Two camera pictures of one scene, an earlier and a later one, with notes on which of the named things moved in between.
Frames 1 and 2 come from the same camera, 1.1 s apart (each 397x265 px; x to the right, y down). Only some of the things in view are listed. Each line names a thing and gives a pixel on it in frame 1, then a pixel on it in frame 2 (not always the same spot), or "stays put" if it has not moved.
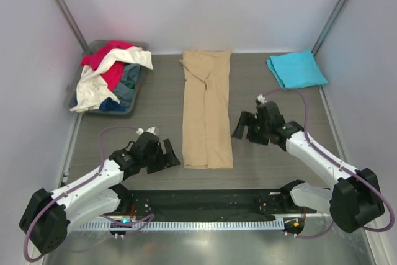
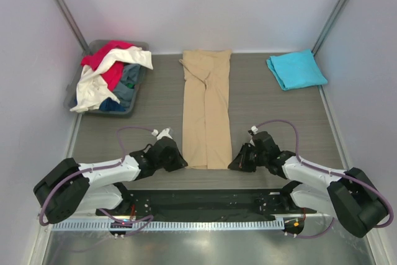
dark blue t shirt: [109, 104] stays put
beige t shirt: [206, 134] stays put
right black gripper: [248, 118] to [240, 162]
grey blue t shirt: [124, 95] stays put
